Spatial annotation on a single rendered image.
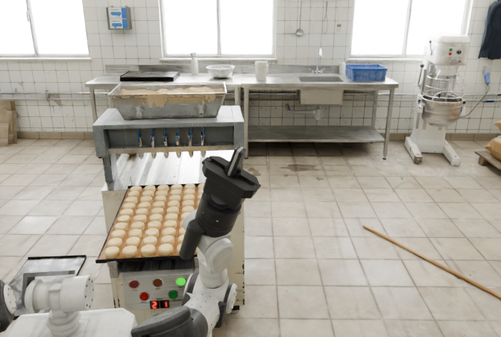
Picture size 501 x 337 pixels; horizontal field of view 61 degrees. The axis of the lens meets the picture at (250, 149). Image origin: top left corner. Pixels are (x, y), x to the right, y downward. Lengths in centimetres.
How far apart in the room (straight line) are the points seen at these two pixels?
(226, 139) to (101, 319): 136
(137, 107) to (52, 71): 386
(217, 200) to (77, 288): 31
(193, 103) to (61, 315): 134
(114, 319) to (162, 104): 130
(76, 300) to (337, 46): 480
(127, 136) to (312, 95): 296
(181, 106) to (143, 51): 343
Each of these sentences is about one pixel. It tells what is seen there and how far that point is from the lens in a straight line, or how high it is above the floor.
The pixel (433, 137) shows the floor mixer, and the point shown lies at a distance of 542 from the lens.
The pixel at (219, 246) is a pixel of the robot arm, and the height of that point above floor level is 124.
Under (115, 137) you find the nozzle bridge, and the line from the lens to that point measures 221.
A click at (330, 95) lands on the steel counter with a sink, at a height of 72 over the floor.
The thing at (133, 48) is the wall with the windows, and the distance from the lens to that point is 551.
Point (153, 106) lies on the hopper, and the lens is 210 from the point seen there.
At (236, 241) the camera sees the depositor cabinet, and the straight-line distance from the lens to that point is 233.
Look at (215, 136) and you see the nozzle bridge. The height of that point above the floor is 108.
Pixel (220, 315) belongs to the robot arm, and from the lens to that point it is 115.
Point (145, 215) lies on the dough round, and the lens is 179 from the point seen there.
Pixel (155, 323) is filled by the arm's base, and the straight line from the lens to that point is 92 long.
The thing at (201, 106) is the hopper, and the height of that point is 124.
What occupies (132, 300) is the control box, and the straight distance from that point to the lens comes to 163.
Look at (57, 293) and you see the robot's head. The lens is 92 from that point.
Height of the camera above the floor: 174
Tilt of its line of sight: 20 degrees down
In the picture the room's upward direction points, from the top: straight up
